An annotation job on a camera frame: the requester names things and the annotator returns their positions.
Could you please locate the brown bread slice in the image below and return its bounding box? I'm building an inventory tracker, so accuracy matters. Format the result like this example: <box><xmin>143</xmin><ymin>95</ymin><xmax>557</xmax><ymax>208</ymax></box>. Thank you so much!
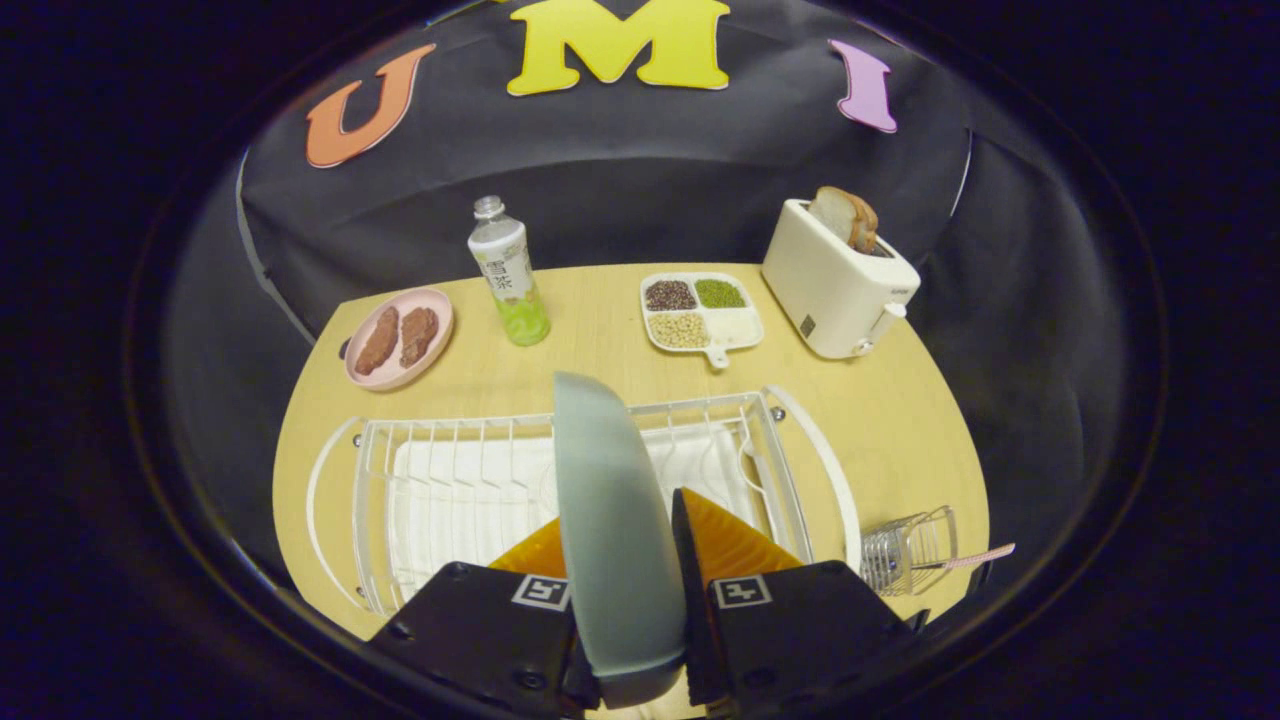
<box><xmin>808</xmin><ymin>186</ymin><xmax>880</xmax><ymax>253</ymax></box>

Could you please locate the metal wire basket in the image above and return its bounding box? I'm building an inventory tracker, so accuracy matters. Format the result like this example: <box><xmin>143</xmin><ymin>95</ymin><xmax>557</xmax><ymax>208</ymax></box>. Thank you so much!
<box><xmin>860</xmin><ymin>505</ymin><xmax>959</xmax><ymax>598</ymax></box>

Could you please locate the pink oval plate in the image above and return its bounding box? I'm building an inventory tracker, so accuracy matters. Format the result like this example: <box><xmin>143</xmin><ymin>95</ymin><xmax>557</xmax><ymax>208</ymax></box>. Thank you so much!
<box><xmin>343</xmin><ymin>287</ymin><xmax>455</xmax><ymax>391</ymax></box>

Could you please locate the brown meat piece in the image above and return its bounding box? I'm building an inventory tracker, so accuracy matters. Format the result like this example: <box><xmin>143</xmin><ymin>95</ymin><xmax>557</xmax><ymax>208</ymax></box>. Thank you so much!
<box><xmin>353</xmin><ymin>306</ymin><xmax>400</xmax><ymax>377</ymax></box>
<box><xmin>399</xmin><ymin>306</ymin><xmax>440</xmax><ymax>368</ymax></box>

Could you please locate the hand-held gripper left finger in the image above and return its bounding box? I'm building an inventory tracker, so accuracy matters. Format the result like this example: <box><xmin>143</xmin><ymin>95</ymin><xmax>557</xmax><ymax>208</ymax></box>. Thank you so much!
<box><xmin>368</xmin><ymin>517</ymin><xmax>601</xmax><ymax>720</ymax></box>

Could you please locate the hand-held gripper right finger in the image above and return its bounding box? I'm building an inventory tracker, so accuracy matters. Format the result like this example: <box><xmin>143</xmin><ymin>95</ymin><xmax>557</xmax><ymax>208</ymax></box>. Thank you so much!
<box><xmin>670</xmin><ymin>488</ymin><xmax>931</xmax><ymax>719</ymax></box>

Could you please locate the spoon with pink checked handle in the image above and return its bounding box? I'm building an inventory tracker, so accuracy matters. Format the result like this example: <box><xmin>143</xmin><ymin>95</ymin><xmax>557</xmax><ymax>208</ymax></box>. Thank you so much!
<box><xmin>912</xmin><ymin>543</ymin><xmax>1017</xmax><ymax>573</ymax></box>

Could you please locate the white drip tray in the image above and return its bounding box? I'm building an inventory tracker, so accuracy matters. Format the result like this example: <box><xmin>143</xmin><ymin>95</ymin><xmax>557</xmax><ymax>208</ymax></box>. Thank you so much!
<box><xmin>385</xmin><ymin>425</ymin><xmax>771</xmax><ymax>601</ymax></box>

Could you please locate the light green plate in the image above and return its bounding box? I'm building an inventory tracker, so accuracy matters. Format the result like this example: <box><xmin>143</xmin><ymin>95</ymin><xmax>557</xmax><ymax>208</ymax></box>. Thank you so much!
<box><xmin>553</xmin><ymin>372</ymin><xmax>689</xmax><ymax>709</ymax></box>

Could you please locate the white divided dish with beans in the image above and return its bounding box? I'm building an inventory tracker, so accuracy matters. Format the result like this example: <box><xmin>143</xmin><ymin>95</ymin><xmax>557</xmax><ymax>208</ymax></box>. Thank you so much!
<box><xmin>640</xmin><ymin>272</ymin><xmax>765</xmax><ymax>370</ymax></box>

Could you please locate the white wire dish rack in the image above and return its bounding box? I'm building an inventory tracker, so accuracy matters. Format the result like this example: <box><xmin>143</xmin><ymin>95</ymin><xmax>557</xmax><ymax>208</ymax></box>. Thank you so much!
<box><xmin>305</xmin><ymin>385</ymin><xmax>863</xmax><ymax>619</ymax></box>

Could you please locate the white toaster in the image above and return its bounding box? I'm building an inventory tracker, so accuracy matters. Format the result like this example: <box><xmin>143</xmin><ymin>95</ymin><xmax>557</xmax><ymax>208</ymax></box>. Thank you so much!
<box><xmin>761</xmin><ymin>198</ymin><xmax>922</xmax><ymax>360</ymax></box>

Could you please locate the green drink bottle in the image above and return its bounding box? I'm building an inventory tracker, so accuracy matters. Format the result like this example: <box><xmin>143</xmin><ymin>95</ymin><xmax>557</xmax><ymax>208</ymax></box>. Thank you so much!
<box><xmin>467</xmin><ymin>195</ymin><xmax>551</xmax><ymax>348</ymax></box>

